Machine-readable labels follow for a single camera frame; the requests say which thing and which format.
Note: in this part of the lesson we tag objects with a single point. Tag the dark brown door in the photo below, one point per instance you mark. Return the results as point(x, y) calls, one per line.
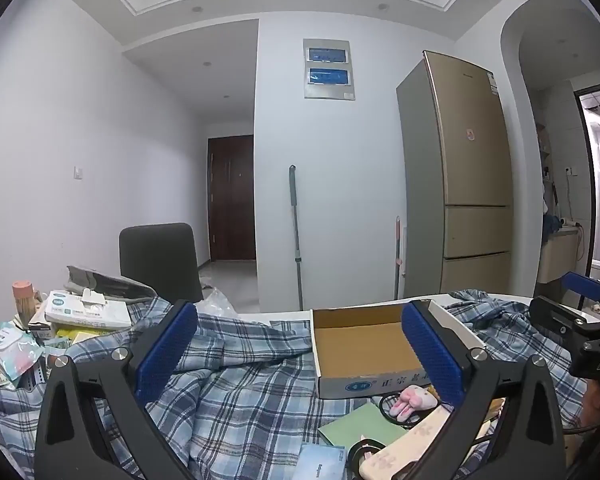
point(230, 195)

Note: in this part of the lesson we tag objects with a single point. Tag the gold refrigerator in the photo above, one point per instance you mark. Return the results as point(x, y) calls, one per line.
point(460, 185)

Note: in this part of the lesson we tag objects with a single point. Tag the yellow packet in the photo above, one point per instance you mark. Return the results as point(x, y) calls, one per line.
point(75, 334)

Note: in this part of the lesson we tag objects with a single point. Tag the pink lidded bottle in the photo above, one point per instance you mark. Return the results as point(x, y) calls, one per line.
point(23, 305)

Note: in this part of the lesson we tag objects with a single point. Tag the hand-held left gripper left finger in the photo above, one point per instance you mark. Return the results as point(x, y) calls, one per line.
point(162, 355)

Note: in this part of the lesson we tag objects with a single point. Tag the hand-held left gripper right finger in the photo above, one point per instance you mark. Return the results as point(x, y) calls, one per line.
point(432, 355)

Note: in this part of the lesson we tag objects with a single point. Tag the grey wall electrical panel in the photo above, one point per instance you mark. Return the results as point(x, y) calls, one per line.
point(328, 67)

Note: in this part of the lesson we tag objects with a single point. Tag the grey cloth bag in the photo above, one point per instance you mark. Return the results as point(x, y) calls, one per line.
point(110, 282)

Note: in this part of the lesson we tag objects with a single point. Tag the blue floral wipes pack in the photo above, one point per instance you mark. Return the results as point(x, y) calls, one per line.
point(7, 350)

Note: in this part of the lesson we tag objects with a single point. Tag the white light switch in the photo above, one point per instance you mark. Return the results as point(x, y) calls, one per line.
point(78, 172)

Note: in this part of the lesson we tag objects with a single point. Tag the cardboard box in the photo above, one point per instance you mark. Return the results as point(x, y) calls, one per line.
point(360, 345)

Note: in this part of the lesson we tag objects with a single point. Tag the blue tissue packet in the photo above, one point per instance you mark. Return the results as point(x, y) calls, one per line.
point(322, 462)

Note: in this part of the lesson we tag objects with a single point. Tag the pink bunny plush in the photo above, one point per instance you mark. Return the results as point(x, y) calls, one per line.
point(412, 401)

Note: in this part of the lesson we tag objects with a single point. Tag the beige vanity cabinet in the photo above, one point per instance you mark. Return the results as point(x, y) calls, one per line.
point(557, 257)

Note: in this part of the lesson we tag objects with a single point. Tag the blue hanging cloth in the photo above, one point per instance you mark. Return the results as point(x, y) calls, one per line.
point(551, 227)

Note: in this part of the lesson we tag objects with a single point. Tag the green notebook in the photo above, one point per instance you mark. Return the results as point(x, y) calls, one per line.
point(360, 425)

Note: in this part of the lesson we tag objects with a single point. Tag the white wet wipes pack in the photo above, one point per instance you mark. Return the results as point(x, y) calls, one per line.
point(90, 316)

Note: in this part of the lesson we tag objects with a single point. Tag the blue plaid shirt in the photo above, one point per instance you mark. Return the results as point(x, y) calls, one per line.
point(250, 360)

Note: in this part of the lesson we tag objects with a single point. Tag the pale floral case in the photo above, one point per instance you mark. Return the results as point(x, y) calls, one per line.
point(405, 445)

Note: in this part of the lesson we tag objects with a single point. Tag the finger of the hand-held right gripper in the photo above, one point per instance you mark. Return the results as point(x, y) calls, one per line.
point(587, 286)
point(560, 317)

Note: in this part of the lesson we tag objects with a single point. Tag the clear plastic bag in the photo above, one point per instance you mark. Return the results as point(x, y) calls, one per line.
point(217, 302)

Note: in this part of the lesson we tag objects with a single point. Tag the dark grey chair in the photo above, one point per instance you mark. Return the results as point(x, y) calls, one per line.
point(155, 255)

